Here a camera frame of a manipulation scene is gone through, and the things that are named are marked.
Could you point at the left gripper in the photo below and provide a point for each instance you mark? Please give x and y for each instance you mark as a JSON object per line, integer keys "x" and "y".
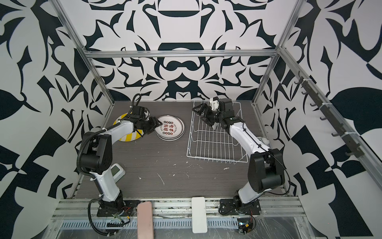
{"x": 155, "y": 124}

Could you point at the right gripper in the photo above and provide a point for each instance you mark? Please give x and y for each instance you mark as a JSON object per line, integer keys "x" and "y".
{"x": 207, "y": 115}

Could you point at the yellow white striped plate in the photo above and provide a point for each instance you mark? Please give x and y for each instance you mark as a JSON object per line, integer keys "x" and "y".
{"x": 129, "y": 137}

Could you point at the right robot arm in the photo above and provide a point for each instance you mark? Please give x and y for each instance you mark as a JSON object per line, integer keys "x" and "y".
{"x": 266, "y": 168}

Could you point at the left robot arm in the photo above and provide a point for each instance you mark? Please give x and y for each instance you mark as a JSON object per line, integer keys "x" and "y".
{"x": 95, "y": 154}

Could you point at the white flat block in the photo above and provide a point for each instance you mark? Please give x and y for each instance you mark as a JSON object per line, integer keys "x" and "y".
{"x": 199, "y": 215}

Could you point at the pink flat bar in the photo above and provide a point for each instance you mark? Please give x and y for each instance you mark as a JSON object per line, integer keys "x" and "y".
{"x": 145, "y": 224}

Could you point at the small circuit board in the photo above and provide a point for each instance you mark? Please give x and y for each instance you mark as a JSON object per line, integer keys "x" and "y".
{"x": 246, "y": 225}

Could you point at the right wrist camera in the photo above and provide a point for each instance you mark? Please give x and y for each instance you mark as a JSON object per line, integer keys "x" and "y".
{"x": 214, "y": 104}

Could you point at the white wire dish rack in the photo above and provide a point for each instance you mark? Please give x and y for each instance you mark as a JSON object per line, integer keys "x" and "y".
{"x": 216, "y": 145}

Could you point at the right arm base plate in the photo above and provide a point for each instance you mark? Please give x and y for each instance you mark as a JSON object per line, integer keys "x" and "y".
{"x": 230, "y": 207}

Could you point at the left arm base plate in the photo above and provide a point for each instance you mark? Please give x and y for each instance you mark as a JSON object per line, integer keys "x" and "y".
{"x": 125, "y": 208}

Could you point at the black hook rail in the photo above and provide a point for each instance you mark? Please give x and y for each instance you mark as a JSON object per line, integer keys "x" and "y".
{"x": 331, "y": 115}

